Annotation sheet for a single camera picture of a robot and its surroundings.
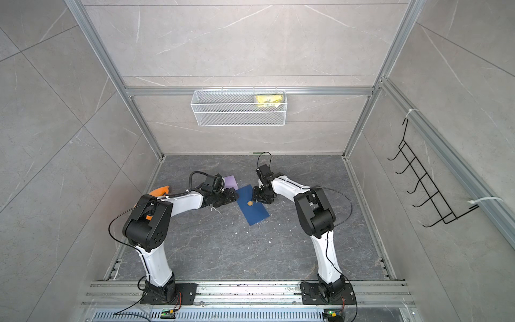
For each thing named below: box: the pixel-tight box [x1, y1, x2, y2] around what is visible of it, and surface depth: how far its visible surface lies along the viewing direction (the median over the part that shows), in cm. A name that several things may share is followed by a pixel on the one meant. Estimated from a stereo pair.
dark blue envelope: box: [236, 184, 271, 227], surface depth 100 cm
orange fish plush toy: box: [148, 185, 170, 197], surface depth 101 cm
